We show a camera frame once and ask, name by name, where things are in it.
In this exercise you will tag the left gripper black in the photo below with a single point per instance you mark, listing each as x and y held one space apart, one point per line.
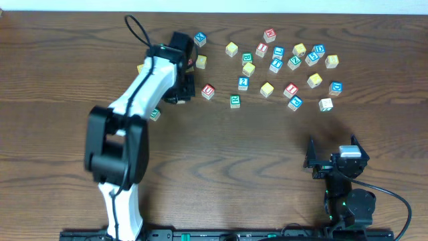
184 89

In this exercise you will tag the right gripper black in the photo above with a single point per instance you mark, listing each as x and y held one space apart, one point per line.
325 165

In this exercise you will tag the blue 2 block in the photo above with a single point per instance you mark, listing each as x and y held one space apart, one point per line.
243 83

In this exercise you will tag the red i block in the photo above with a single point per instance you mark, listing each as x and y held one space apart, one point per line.
290 90
261 50

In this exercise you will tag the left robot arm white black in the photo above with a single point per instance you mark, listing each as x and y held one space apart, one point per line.
116 151

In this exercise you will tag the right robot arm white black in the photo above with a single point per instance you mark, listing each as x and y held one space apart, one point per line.
349 209

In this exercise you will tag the red U block centre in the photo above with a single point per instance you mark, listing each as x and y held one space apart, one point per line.
208 91

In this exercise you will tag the yellow block near E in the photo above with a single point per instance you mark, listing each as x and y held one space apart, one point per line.
201 62

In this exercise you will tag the green N block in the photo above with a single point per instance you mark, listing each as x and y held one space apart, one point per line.
155 114

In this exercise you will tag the plain L block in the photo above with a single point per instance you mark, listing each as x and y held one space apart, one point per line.
325 104

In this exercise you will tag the yellow block far left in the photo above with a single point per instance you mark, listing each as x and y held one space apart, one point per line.
140 67

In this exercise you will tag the green R block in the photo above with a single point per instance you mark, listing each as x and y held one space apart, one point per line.
235 101

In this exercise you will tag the blue X block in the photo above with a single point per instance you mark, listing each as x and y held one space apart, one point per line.
200 39

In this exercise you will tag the blue P block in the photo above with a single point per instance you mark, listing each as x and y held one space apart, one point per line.
295 103

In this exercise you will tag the blue D block lower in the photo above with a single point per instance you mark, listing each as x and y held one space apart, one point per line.
335 88

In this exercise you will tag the blue d block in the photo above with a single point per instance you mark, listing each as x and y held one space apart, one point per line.
319 50
335 88

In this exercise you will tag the yellow block top centre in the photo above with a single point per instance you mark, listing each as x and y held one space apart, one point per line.
231 49

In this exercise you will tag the yellow block under B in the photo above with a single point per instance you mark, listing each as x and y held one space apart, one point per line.
248 69

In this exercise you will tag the green B block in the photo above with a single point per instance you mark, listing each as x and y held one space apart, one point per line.
247 57

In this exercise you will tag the yellow block right middle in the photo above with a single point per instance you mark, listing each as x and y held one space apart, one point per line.
314 80

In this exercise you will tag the yellow block centre right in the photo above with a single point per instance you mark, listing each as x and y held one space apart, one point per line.
266 90

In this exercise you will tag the yellow block far right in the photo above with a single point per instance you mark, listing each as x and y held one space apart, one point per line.
331 61

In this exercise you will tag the red I block top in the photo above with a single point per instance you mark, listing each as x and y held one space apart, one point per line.
261 50

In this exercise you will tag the blue S block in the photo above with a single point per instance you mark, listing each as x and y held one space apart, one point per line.
312 58

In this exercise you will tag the blue T block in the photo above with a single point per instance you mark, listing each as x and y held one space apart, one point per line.
276 65

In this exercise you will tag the green Z block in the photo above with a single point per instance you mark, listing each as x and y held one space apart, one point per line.
294 62

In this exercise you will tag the blue D block upper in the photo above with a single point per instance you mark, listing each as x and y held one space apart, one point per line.
319 50

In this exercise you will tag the red block top right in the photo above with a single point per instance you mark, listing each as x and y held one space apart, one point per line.
269 35

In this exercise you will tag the blue L block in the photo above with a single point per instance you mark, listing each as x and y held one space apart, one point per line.
278 52

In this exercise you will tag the yellow block upper right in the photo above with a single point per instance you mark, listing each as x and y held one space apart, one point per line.
299 50

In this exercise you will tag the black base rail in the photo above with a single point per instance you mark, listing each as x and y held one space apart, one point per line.
290 234

